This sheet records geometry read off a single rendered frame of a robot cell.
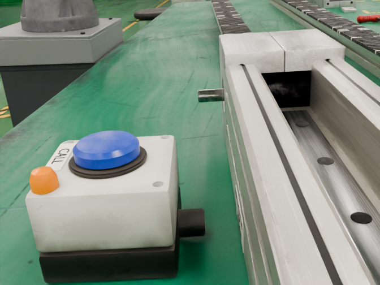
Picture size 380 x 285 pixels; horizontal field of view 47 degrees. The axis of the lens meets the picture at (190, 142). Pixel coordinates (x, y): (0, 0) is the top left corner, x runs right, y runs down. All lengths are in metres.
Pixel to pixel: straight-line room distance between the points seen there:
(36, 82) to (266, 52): 0.59
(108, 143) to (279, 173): 0.11
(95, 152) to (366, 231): 0.15
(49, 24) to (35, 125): 0.37
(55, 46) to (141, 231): 0.63
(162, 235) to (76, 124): 0.30
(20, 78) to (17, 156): 0.45
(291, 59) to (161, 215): 0.19
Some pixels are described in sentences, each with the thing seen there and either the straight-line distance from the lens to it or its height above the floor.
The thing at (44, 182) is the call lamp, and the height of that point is 0.85.
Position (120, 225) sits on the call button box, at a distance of 0.25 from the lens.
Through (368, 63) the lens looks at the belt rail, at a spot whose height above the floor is 0.79.
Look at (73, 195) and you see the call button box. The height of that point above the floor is 0.84.
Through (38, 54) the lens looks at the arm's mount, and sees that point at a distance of 0.86.
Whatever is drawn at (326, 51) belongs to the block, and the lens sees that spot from 0.39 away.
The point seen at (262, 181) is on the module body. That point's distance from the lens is 0.19.
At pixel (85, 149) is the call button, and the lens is 0.26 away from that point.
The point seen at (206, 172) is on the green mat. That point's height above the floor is 0.78.
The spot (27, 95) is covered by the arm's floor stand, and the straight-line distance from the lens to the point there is 0.91.
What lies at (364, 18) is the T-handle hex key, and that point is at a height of 0.79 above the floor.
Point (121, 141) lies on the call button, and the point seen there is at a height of 0.85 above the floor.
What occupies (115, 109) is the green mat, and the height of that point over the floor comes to 0.78.
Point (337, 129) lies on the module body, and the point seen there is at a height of 0.84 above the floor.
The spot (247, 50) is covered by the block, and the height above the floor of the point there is 0.87.
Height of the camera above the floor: 0.96
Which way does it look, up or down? 24 degrees down
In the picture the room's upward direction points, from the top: 4 degrees counter-clockwise
